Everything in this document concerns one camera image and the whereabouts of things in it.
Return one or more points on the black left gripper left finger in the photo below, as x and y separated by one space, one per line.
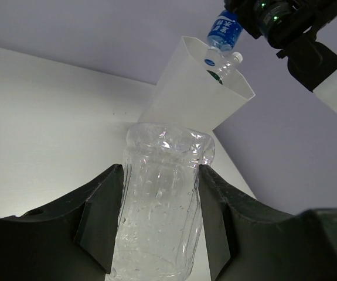
70 238

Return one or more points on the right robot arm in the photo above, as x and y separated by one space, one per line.
310 62

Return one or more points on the white octagonal plastic bin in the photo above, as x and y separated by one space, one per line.
188 95

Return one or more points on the clear bottle blue label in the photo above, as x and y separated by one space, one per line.
222 38

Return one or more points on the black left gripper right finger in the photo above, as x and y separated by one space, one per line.
248 240

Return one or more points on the clear unlabelled plastic bottle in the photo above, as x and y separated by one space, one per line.
160 219

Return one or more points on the clear bottle green label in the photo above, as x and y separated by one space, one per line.
225 72

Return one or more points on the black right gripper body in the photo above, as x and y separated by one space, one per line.
265 18

